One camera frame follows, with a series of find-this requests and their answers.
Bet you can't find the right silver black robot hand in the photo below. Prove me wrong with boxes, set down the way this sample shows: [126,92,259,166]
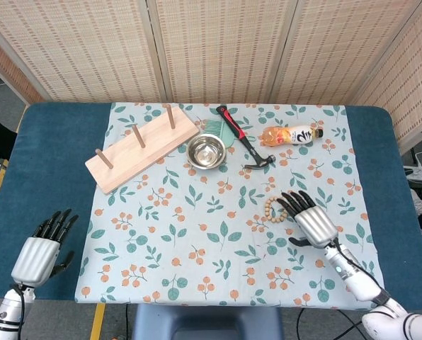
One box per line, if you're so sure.
[277,190,341,249]

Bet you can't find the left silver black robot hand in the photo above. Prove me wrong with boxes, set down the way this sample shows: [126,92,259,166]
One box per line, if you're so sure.
[11,208,80,288]

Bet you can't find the wooden bead bracelet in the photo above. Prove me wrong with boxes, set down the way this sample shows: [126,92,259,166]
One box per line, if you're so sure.
[264,197,290,224]

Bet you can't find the orange drink plastic bottle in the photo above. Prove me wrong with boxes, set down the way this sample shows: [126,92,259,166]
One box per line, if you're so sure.
[261,123,324,148]

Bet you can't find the teal padded table cover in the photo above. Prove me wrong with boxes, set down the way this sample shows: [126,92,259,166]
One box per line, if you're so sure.
[0,101,418,311]

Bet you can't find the white sneaker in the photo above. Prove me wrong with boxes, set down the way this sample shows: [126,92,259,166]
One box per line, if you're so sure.
[410,188,422,217]

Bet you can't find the white stand base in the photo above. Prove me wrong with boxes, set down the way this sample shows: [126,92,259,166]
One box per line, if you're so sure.
[404,148,422,183]

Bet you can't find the floral leaf print tablecloth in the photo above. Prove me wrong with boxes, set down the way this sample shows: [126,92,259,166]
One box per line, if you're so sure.
[74,101,385,307]

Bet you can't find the red black claw hammer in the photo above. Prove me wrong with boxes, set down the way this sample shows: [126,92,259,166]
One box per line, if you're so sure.
[216,104,277,170]

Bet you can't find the mint green comb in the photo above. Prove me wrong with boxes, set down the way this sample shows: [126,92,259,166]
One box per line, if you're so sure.
[203,119,236,148]

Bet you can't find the stainless steel bowl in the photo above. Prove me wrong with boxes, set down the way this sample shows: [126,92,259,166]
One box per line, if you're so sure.
[186,133,227,171]

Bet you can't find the wooden board with three pegs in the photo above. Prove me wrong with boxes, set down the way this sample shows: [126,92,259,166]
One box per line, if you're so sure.
[84,103,200,195]

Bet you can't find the woven bamboo screen panel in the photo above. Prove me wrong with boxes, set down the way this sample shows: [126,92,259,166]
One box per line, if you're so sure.
[0,0,168,104]
[0,13,44,106]
[147,0,299,106]
[352,0,422,153]
[270,0,422,106]

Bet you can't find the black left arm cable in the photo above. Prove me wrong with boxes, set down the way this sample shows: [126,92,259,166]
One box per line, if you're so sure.
[11,284,27,340]

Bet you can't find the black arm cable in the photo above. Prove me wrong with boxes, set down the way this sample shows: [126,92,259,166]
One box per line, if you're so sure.
[333,239,391,302]
[11,284,27,340]

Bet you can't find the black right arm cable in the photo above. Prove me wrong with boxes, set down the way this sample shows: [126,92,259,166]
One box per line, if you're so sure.
[333,239,391,302]

